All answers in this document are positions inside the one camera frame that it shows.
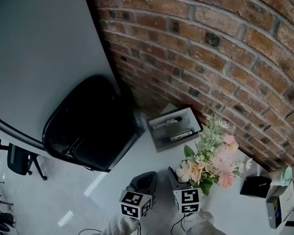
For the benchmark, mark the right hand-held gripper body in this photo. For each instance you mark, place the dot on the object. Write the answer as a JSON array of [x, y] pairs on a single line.
[[188, 201]]

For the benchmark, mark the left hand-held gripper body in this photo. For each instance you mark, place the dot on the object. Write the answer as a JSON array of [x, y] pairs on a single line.
[[137, 204]]

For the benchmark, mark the pink and white flowers bouquet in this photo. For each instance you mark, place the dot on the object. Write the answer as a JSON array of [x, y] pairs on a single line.
[[210, 160]]

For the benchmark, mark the person's right forearm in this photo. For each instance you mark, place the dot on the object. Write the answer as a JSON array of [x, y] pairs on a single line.
[[201, 223]]

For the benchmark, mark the person's left forearm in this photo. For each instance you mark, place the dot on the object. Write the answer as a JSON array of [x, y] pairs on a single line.
[[120, 226]]

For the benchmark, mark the white table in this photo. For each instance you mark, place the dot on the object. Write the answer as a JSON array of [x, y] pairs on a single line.
[[230, 214]]

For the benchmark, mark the flat black and white case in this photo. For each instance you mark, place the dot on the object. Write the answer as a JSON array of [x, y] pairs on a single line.
[[181, 136]]

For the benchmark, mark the small black box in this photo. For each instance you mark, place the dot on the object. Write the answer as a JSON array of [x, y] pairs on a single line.
[[256, 186]]

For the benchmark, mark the grey open storage box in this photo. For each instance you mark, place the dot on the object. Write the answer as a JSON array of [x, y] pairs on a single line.
[[172, 130]]

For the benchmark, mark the white carton box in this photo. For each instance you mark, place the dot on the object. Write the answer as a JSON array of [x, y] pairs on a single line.
[[283, 199]]

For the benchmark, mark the pale green tape roll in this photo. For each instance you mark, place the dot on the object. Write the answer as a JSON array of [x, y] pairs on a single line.
[[286, 175]]

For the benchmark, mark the black office chair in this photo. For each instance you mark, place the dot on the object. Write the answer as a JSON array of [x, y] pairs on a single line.
[[17, 160]]

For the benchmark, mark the grey partition board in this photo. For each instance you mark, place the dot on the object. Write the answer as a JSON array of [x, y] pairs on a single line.
[[39, 45]]

